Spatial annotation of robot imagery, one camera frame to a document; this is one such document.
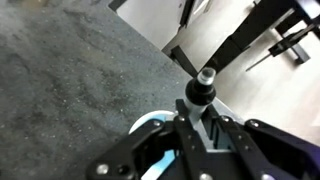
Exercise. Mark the black table leg frame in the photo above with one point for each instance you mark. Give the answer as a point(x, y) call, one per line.
point(250, 26)

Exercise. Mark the blue plastic cup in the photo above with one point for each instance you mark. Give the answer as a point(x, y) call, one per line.
point(146, 121)

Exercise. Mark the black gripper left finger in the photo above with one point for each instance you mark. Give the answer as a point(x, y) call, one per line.
point(150, 146)

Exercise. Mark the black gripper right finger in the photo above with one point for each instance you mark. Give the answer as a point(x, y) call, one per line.
point(276, 150)

